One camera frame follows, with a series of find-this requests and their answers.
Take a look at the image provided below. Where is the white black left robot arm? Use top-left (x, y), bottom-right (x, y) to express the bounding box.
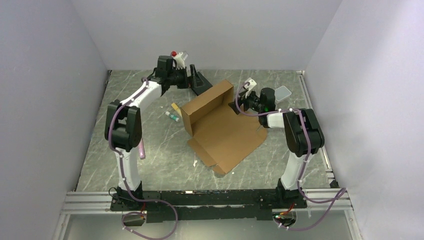
top-left (104, 51), bottom-right (212, 210)

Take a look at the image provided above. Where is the white translucent plastic case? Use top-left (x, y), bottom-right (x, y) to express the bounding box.
top-left (274, 85), bottom-right (292, 104)

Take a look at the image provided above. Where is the brown cardboard box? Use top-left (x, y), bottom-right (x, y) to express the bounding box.
top-left (180, 79), bottom-right (268, 175)

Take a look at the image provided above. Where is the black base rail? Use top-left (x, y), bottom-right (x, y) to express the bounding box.
top-left (110, 186), bottom-right (307, 223)

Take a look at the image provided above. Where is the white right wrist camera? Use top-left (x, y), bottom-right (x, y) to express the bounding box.
top-left (243, 77), bottom-right (257, 98)

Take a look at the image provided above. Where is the green white glue stick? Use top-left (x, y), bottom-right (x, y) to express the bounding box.
top-left (165, 111), bottom-right (180, 122)

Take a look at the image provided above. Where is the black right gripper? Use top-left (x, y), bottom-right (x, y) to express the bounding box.
top-left (227, 88), bottom-right (264, 115)

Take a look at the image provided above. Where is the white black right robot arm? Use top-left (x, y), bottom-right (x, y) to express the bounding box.
top-left (228, 83), bottom-right (325, 208)

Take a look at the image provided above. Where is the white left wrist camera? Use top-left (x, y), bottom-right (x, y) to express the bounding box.
top-left (170, 51), bottom-right (188, 70)

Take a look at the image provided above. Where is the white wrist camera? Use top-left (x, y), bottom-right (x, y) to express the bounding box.
top-left (243, 77), bottom-right (257, 98)
top-left (170, 51), bottom-right (188, 70)

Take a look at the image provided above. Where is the aluminium frame rail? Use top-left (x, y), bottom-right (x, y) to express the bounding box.
top-left (61, 188), bottom-right (340, 214)

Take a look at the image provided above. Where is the pink pen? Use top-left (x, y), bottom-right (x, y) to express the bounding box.
top-left (138, 139), bottom-right (146, 160)

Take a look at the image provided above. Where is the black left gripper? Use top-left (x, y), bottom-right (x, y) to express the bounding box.
top-left (168, 65), bottom-right (206, 90)

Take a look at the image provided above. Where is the yellow marker pen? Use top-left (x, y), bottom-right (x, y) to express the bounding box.
top-left (171, 102), bottom-right (181, 115)

